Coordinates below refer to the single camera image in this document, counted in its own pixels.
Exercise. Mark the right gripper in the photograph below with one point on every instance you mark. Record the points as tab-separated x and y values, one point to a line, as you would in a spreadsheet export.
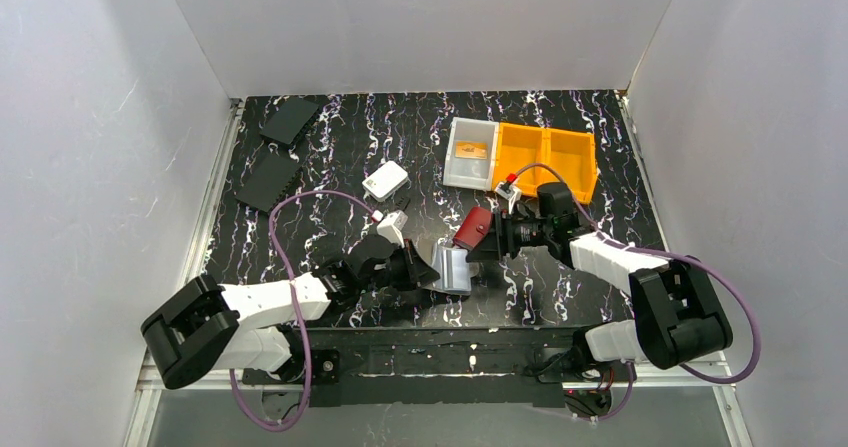
501	235

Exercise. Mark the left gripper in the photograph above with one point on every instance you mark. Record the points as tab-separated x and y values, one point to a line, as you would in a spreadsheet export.
409	267

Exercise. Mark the gold credit card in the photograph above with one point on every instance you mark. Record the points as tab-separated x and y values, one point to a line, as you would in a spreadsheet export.
471	150

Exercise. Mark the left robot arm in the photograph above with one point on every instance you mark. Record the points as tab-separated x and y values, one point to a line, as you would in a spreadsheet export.
207	326

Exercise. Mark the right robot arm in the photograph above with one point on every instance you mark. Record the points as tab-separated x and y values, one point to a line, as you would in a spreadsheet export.
677	315

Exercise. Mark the red card holder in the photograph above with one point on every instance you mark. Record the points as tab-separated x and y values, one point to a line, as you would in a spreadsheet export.
474	228

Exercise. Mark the white plastic bin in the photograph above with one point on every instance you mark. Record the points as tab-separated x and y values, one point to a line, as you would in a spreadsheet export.
470	173

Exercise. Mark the black comb piece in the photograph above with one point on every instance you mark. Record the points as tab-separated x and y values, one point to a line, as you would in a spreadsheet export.
401	203

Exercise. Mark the orange plastic bin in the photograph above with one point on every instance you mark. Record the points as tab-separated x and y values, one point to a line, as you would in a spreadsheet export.
516	147
572	155

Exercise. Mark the white box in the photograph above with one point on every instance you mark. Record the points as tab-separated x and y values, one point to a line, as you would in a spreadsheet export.
385	181

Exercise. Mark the black base bar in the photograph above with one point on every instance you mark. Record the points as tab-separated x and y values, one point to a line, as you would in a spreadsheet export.
523	365

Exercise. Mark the black ridged block near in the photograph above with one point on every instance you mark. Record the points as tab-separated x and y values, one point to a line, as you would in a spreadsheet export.
269	182

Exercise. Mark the black ridged block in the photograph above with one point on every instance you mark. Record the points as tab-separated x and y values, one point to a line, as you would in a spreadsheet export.
269	182
287	124

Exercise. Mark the black ridged block far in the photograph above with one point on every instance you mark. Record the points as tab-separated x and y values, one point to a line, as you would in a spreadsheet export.
287	124

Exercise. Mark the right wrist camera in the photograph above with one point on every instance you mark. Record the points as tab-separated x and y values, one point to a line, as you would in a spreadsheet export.
509	191

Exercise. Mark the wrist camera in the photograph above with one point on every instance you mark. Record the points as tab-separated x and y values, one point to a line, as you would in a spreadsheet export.
509	191
390	225

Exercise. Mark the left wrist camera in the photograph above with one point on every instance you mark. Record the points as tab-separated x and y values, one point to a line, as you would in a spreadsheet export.
390	225

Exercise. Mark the aluminium frame rail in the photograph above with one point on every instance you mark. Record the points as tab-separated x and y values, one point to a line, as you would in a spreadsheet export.
148	389

